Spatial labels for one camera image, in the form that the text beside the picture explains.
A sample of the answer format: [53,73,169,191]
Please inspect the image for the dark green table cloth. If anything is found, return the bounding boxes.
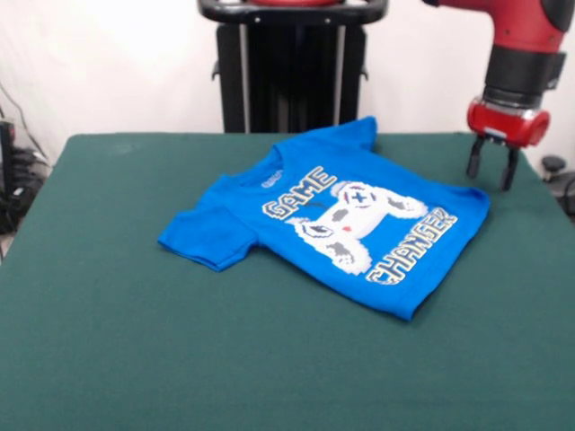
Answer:
[0,132,575,431]

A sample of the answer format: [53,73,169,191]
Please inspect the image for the black office chair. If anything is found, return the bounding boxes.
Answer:
[540,154,575,225]

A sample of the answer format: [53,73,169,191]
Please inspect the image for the blue game controller print t-shirt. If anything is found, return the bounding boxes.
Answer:
[156,115,491,322]

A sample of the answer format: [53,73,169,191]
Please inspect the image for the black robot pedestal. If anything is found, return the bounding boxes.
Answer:
[196,0,388,134]

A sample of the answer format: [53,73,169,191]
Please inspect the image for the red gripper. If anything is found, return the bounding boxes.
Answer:
[465,96,552,192]

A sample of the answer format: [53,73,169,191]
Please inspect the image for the black computer box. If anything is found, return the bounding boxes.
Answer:
[0,119,17,198]

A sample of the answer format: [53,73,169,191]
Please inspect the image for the black cable bundle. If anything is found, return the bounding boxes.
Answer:
[0,146,51,235]

